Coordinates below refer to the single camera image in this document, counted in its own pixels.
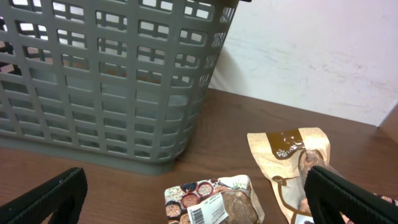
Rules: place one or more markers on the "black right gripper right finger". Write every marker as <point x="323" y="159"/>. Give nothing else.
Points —
<point x="330" y="197"/>

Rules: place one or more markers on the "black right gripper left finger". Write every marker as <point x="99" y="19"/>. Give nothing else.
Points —
<point x="60" y="199"/>

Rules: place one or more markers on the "beige brown bread bag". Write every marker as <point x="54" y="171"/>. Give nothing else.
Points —
<point x="285" y="159"/>

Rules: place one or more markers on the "bread bag with grain print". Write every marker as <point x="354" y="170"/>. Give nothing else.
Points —
<point x="225" y="200"/>

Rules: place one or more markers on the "grey plastic laundry basket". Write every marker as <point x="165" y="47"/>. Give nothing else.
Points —
<point x="115" y="83"/>

